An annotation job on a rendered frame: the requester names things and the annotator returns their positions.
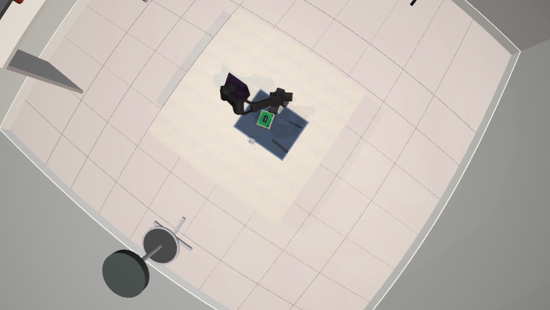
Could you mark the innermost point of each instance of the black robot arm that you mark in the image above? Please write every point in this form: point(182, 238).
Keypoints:
point(275, 99)

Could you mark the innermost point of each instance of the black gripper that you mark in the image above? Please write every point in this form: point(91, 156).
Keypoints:
point(272, 109)

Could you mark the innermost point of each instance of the blue-grey flat mat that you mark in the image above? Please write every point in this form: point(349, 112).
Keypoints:
point(281, 129)

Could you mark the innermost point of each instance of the green circuit board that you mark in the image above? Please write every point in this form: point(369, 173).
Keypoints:
point(269, 119)

